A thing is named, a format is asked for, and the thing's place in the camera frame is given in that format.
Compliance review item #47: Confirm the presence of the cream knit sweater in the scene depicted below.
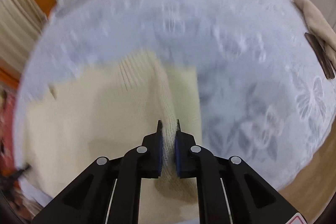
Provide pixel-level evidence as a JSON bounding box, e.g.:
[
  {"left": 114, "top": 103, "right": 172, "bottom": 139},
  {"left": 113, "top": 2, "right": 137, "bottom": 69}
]
[{"left": 24, "top": 52, "right": 202, "bottom": 223}]

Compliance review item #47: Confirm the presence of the pink clutter beside bed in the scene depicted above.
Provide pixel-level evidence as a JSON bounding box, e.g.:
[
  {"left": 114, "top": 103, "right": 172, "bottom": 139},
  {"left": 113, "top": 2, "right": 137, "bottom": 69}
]
[{"left": 1, "top": 84, "right": 33, "bottom": 223}]

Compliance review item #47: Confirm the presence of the blue butterfly bed sheet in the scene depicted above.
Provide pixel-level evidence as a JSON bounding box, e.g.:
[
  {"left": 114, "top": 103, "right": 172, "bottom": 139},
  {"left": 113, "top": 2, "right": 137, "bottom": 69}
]
[{"left": 15, "top": 0, "right": 335, "bottom": 206}]

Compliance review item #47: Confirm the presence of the beige garment on bed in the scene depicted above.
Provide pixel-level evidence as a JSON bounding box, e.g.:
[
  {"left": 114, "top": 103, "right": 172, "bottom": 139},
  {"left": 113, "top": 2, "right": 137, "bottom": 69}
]
[{"left": 293, "top": 0, "right": 336, "bottom": 69}]

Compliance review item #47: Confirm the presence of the beige curtain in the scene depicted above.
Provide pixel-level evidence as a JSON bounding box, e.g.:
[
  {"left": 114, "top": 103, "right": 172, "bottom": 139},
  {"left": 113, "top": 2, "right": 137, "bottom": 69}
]
[{"left": 1, "top": 0, "right": 47, "bottom": 73}]

